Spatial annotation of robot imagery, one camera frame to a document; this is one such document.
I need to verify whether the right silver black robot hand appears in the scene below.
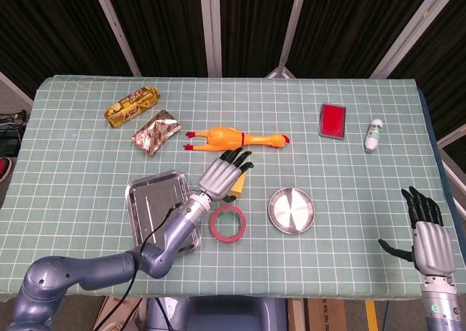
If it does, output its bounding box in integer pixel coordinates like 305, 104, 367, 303
377, 186, 457, 276

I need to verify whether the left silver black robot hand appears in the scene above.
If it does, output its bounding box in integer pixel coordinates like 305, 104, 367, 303
198, 147, 255, 204

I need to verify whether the yellow cube block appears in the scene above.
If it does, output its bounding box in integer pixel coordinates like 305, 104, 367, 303
228, 173, 248, 200

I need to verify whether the red tape roll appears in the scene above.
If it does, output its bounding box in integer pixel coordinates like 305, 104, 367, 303
209, 204, 248, 244

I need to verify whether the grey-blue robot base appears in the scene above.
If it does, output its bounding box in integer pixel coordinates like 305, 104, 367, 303
145, 296, 288, 331

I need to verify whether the orange rubber chicken toy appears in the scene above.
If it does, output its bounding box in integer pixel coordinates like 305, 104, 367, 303
183, 126, 291, 153

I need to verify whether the rectangular steel tray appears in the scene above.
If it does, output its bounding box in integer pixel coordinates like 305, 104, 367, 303
125, 170, 203, 256

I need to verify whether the silver foil snack packet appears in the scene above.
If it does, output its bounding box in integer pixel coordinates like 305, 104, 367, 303
131, 109, 182, 157

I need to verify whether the round steel plate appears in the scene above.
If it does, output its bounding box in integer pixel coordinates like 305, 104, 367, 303
268, 187, 315, 234

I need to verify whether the green checked tablecloth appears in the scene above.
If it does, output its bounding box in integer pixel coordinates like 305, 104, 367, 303
0, 75, 460, 303

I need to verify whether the gold snack packet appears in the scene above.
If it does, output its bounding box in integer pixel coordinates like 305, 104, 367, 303
104, 86, 162, 129

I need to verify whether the red ink pad case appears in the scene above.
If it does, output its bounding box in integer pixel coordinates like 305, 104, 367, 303
318, 103, 347, 142

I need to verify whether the small white bottle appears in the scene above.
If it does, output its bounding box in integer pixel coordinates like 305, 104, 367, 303
364, 118, 384, 153

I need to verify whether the brown cardboard box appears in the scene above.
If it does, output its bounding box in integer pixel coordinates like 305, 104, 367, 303
92, 296, 146, 331
287, 297, 368, 331

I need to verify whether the black pleated curtain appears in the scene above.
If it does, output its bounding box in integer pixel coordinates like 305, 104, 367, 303
0, 0, 466, 139

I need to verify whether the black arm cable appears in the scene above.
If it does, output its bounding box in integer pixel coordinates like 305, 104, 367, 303
95, 202, 185, 331

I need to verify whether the white frame post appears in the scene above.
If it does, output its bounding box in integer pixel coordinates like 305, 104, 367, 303
369, 0, 459, 79
266, 0, 309, 79
0, 71, 36, 107
90, 0, 142, 78
198, 0, 223, 79
438, 124, 466, 147

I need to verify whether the black cables and equipment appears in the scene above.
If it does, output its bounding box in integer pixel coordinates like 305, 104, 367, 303
0, 109, 31, 158

